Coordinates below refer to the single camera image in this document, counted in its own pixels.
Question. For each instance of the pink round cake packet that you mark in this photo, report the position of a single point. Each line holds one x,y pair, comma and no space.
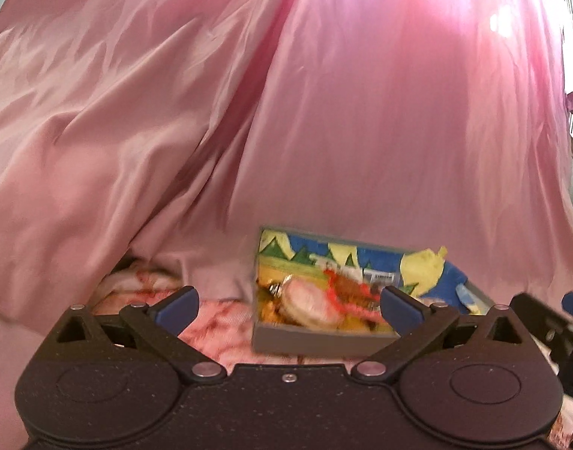
307,305

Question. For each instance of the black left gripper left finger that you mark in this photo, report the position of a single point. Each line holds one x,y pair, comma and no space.
156,329

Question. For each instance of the grey cardboard snack box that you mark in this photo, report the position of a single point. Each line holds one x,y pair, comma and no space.
425,275

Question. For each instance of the pink satin sheet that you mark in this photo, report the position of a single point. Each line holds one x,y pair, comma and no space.
172,130

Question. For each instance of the gold foil snack packet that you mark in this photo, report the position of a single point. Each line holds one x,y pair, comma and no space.
270,309

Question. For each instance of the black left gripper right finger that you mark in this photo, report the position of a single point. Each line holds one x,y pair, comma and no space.
421,329

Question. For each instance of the red dried tofu packet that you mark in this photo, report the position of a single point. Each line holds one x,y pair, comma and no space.
352,298

